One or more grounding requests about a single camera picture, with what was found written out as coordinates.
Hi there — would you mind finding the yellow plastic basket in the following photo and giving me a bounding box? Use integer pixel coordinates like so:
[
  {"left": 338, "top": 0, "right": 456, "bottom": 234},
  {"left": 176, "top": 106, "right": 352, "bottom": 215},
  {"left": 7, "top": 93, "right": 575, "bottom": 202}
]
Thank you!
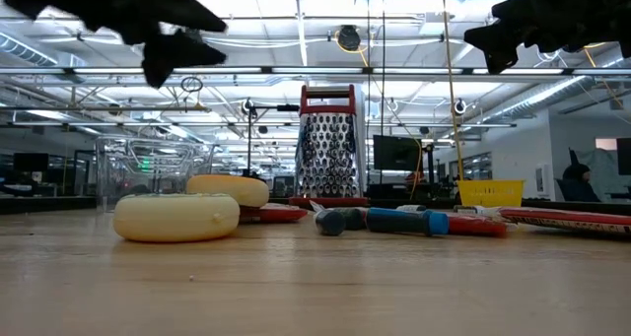
[{"left": 456, "top": 178, "right": 526, "bottom": 209}]

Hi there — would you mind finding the red steel box grater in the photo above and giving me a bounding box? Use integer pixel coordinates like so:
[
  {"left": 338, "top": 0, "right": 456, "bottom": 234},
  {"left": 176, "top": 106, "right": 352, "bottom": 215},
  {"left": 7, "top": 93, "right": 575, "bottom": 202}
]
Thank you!
[{"left": 289, "top": 83, "right": 370, "bottom": 209}]

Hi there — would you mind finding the grey cloth cover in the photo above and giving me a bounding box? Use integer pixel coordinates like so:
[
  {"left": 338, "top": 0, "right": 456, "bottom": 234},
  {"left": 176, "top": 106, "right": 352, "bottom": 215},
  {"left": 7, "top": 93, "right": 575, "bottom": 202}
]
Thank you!
[{"left": 586, "top": 148, "right": 627, "bottom": 194}]

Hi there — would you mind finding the yellow cheese wheel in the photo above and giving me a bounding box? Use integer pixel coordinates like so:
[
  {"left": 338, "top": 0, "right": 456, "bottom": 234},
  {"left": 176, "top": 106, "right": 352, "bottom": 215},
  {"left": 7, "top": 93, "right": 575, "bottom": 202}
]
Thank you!
[{"left": 111, "top": 192, "right": 242, "bottom": 243}]

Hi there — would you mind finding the yellow hanging cable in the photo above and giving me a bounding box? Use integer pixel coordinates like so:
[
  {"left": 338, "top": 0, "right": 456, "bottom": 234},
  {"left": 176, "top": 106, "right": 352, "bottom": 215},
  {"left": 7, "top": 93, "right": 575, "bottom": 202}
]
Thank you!
[{"left": 440, "top": 0, "right": 465, "bottom": 182}]

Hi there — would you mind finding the blue marker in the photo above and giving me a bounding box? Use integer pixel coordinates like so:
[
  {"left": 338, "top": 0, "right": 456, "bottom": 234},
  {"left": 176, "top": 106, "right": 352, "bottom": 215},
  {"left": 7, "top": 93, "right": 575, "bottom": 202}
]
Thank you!
[{"left": 365, "top": 207, "right": 451, "bottom": 237}]

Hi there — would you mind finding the red cracker packet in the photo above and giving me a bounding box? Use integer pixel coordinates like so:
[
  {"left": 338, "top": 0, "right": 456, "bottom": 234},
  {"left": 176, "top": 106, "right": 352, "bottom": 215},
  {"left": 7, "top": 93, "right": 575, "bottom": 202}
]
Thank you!
[
  {"left": 239, "top": 202, "right": 310, "bottom": 225},
  {"left": 500, "top": 206, "right": 631, "bottom": 237},
  {"left": 309, "top": 200, "right": 509, "bottom": 238}
]

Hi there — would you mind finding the black monitor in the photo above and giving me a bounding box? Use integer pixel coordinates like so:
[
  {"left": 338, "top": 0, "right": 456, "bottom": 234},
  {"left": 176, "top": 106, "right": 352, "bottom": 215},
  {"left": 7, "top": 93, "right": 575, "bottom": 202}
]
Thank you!
[
  {"left": 13, "top": 152, "right": 50, "bottom": 173},
  {"left": 373, "top": 134, "right": 423, "bottom": 172},
  {"left": 615, "top": 137, "right": 631, "bottom": 177}
]

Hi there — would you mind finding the orange toy donut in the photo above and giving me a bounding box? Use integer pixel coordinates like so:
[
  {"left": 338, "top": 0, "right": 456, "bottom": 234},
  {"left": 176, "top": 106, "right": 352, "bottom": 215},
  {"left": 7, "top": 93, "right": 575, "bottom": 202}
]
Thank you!
[{"left": 185, "top": 173, "right": 271, "bottom": 209}]

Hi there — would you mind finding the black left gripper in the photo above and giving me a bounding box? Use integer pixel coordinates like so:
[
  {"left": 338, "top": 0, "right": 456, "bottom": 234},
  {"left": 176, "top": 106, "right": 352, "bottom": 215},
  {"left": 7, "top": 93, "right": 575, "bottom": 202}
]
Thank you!
[{"left": 0, "top": 0, "right": 228, "bottom": 89}]

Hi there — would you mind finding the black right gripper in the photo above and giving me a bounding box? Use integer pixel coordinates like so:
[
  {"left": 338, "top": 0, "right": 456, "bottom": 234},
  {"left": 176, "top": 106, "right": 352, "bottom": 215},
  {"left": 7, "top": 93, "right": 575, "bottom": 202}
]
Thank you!
[{"left": 464, "top": 0, "right": 631, "bottom": 75}]

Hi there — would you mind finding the black hanging cable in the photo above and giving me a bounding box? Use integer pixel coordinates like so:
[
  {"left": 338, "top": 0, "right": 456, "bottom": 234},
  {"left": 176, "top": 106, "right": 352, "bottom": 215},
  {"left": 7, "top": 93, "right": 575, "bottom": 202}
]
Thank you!
[
  {"left": 365, "top": 0, "right": 372, "bottom": 199},
  {"left": 380, "top": 0, "right": 387, "bottom": 184}
]

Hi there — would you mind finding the clear plastic container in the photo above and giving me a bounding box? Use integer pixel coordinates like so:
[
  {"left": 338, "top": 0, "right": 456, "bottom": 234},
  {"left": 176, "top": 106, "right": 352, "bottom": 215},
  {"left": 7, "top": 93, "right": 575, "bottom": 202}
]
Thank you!
[{"left": 96, "top": 134, "right": 216, "bottom": 213}]

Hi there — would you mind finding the black camera stand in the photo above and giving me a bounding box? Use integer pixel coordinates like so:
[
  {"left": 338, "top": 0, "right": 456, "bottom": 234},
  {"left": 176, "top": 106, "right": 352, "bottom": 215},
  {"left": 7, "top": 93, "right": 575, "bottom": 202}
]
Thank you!
[{"left": 241, "top": 98, "right": 301, "bottom": 178}]

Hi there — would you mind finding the hanging wire coil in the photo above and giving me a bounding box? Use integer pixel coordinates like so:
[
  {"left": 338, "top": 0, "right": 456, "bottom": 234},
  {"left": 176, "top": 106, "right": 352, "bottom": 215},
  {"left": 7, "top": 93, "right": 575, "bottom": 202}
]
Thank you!
[{"left": 179, "top": 76, "right": 204, "bottom": 94}]

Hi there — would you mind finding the person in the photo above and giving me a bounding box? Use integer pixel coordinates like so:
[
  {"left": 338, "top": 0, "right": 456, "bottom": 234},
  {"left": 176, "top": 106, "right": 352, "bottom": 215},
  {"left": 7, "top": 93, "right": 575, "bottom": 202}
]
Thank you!
[{"left": 556, "top": 148, "right": 601, "bottom": 203}]

